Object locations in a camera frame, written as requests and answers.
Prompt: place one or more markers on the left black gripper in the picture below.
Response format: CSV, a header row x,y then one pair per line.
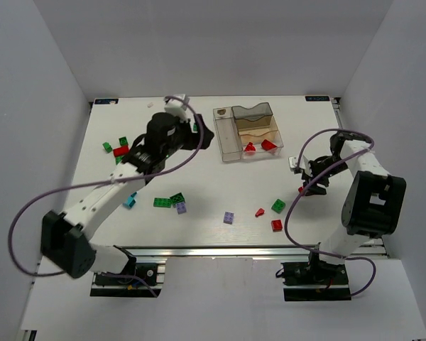
x,y
194,133

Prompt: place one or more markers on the purple lego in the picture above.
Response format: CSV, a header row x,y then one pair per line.
x,y
181,207
228,218

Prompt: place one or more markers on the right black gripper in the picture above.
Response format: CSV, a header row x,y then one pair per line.
x,y
314,170

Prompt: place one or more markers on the red square lego brick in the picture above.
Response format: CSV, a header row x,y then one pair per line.
x,y
276,225

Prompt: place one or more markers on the small green lego far left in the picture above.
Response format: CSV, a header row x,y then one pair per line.
x,y
107,147

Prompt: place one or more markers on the blue label left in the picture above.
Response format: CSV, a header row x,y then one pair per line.
x,y
106,101

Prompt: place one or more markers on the small red lego piece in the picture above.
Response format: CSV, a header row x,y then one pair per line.
x,y
259,212

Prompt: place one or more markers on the blue label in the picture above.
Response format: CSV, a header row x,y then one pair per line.
x,y
317,98
106,101

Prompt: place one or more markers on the cyan lego brick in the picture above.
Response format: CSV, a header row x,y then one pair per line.
x,y
130,201

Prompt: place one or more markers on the clear front container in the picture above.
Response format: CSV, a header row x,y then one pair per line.
x,y
256,136

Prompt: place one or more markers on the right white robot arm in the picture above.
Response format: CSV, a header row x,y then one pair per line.
x,y
374,201

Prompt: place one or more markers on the green lego with triangle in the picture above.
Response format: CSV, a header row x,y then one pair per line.
x,y
123,141

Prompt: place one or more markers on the dark green lego brick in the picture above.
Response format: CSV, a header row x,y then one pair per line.
x,y
177,198

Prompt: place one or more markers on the purple lego centre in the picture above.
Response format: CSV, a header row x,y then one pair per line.
x,y
228,218

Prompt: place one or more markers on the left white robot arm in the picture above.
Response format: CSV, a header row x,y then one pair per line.
x,y
66,236

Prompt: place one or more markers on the green square lego right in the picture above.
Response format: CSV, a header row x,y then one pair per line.
x,y
278,206

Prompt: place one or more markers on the purple lego left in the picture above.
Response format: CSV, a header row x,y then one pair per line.
x,y
181,207

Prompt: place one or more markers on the blue label right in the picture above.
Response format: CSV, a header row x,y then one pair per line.
x,y
317,98

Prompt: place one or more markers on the red curved lego brick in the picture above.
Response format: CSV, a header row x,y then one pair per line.
x,y
249,149

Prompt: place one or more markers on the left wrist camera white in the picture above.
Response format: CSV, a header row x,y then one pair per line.
x,y
177,107

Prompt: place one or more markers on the dark smoked container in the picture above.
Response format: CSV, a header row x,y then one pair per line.
x,y
256,117

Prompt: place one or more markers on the green flat lego plate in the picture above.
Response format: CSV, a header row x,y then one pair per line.
x,y
162,202

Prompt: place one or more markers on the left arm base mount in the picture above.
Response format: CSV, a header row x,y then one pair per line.
x,y
138,279

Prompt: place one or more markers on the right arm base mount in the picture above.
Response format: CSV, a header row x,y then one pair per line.
x,y
302,284

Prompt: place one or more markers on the clear long narrow container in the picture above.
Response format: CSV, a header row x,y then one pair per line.
x,y
227,135

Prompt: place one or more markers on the red sloped lego brick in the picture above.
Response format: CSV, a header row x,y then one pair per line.
x,y
269,146

